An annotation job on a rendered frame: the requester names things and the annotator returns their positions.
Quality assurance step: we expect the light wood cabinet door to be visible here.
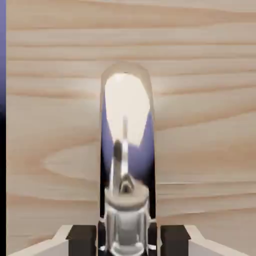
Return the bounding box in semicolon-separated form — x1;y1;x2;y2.
5;0;256;256

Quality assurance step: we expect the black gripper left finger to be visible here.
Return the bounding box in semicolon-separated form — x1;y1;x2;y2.
7;224;97;256

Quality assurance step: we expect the shiny curved metal handle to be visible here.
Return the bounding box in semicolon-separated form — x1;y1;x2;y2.
97;63;159;256

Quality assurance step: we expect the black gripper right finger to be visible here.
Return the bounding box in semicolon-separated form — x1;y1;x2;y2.
160;224;248;256

